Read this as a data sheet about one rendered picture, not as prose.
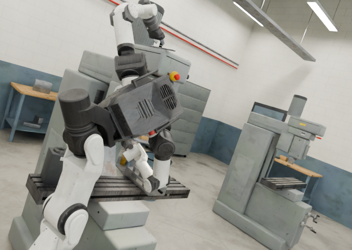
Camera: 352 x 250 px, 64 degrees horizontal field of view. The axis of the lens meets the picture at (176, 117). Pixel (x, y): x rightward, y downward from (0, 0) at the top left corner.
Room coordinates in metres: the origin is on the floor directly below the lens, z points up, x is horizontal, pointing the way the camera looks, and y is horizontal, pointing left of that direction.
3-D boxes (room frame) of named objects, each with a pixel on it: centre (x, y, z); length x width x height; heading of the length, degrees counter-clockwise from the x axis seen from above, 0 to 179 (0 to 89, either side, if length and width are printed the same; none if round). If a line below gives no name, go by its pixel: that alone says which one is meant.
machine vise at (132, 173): (2.09, 0.07, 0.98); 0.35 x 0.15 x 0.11; 43
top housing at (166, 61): (1.96, 0.27, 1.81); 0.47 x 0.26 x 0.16; 45
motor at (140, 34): (2.12, 0.43, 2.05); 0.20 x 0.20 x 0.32
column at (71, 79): (2.38, 0.69, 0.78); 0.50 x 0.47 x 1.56; 45
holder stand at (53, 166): (1.68, 0.55, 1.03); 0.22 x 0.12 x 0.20; 127
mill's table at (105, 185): (1.99, 0.21, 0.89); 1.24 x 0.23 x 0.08; 135
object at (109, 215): (1.94, 0.26, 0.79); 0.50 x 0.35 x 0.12; 45
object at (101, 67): (2.30, 0.61, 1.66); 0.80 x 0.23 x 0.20; 45
